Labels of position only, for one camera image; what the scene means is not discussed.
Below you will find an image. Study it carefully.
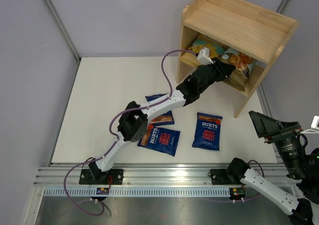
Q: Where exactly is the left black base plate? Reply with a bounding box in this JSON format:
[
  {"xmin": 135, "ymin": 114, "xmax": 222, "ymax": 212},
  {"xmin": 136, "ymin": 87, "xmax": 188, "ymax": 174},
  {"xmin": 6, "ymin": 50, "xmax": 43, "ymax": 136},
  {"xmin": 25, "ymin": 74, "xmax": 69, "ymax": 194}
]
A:
[{"xmin": 79, "ymin": 169, "xmax": 124, "ymax": 185}]

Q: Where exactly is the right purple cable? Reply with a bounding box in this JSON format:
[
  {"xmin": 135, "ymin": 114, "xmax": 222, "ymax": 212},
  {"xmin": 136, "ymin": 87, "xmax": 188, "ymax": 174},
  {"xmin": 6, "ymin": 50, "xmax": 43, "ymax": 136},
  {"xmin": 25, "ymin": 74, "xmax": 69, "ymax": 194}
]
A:
[{"xmin": 239, "ymin": 160, "xmax": 266, "ymax": 203}]

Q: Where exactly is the light blue cassava chips bag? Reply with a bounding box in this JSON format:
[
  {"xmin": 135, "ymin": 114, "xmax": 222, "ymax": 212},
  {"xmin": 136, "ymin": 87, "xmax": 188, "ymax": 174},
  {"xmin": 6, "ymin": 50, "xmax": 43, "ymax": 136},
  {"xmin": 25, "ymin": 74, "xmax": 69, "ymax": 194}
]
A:
[{"xmin": 218, "ymin": 48, "xmax": 257, "ymax": 91}]

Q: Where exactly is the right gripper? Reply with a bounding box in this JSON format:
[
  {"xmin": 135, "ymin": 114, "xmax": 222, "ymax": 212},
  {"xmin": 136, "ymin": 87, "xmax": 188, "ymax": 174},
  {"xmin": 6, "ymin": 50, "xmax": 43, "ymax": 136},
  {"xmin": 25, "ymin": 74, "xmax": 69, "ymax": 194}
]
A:
[{"xmin": 249, "ymin": 110, "xmax": 307, "ymax": 177}]

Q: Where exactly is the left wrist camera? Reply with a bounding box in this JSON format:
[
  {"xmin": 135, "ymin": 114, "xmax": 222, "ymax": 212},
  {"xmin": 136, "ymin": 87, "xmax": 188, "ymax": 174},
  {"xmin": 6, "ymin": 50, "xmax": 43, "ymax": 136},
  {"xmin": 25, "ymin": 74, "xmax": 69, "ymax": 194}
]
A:
[{"xmin": 197, "ymin": 47, "xmax": 213, "ymax": 65}]

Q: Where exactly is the white slotted cable duct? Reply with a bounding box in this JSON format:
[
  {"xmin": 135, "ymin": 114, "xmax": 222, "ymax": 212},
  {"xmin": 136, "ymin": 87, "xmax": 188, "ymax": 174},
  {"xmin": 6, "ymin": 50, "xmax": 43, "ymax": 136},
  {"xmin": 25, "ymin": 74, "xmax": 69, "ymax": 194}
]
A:
[{"xmin": 43, "ymin": 187, "xmax": 231, "ymax": 198}]

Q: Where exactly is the blue Burts bag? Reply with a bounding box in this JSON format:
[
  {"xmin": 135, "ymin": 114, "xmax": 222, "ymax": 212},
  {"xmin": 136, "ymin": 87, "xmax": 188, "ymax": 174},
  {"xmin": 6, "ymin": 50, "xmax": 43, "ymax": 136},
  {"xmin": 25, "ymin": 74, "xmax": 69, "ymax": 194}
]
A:
[
  {"xmin": 145, "ymin": 94, "xmax": 174, "ymax": 126},
  {"xmin": 192, "ymin": 112, "xmax": 223, "ymax": 151},
  {"xmin": 138, "ymin": 124, "xmax": 180, "ymax": 157}
]

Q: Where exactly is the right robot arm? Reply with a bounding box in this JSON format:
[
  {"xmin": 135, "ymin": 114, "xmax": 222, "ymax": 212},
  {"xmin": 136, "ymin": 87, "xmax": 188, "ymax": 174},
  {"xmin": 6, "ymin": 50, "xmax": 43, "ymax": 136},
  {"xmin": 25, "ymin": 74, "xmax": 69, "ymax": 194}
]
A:
[{"xmin": 226, "ymin": 111, "xmax": 319, "ymax": 225}]

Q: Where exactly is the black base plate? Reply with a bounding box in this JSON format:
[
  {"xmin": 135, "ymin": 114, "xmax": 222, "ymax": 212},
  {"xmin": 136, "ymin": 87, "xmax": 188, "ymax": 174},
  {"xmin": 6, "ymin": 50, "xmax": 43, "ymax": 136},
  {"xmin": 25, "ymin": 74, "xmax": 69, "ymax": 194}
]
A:
[
  {"xmin": 209, "ymin": 168, "xmax": 244, "ymax": 186},
  {"xmin": 79, "ymin": 169, "xmax": 124, "ymax": 185}
]

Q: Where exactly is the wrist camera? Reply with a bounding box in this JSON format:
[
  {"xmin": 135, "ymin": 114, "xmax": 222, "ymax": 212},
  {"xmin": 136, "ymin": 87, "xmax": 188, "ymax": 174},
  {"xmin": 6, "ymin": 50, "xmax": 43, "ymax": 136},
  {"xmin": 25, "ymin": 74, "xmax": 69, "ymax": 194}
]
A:
[
  {"xmin": 301, "ymin": 115, "xmax": 319, "ymax": 134},
  {"xmin": 197, "ymin": 47, "xmax": 213, "ymax": 65}
]

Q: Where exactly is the aluminium mounting rail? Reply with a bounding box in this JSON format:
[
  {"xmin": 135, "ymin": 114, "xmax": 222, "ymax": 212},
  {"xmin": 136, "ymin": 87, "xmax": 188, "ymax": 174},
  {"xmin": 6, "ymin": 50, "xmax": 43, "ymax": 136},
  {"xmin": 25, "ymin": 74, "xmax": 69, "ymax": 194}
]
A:
[{"xmin": 33, "ymin": 163, "xmax": 304, "ymax": 186}]

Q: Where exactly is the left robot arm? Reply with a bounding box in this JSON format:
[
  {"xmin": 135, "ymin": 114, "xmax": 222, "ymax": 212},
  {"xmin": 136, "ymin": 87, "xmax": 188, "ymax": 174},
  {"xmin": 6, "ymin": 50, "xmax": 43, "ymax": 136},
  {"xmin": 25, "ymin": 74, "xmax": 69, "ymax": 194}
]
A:
[{"xmin": 88, "ymin": 58, "xmax": 236, "ymax": 184}]

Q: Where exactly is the tan kettle chips bag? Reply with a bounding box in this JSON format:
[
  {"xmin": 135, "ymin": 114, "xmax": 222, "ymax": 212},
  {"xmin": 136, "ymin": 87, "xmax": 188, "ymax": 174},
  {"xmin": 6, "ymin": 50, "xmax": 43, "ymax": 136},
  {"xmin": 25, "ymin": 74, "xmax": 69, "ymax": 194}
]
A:
[{"xmin": 180, "ymin": 33, "xmax": 229, "ymax": 68}]

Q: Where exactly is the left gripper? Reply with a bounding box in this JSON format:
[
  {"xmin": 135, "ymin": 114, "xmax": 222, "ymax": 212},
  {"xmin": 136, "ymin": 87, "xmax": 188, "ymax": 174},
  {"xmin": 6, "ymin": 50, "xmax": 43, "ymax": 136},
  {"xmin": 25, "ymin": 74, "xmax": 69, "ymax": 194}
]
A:
[{"xmin": 198, "ymin": 57, "xmax": 234, "ymax": 94}]

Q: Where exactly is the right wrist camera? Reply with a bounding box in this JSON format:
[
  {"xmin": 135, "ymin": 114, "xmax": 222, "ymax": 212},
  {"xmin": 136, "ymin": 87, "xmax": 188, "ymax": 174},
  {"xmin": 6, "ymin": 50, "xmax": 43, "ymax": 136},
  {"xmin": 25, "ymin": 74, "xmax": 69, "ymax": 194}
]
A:
[{"xmin": 301, "ymin": 115, "xmax": 319, "ymax": 134}]

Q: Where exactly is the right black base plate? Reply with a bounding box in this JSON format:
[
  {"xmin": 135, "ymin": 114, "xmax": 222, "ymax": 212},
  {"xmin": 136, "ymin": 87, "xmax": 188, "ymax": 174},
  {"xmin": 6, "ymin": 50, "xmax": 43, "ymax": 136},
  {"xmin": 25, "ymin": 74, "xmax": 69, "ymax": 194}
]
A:
[{"xmin": 209, "ymin": 168, "xmax": 244, "ymax": 186}]

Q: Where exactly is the wooden two-tier shelf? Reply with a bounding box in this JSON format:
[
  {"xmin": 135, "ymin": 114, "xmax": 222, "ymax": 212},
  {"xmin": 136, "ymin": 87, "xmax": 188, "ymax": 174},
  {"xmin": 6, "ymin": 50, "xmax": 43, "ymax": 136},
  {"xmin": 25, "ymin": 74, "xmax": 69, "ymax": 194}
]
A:
[{"xmin": 180, "ymin": 0, "xmax": 300, "ymax": 118}]

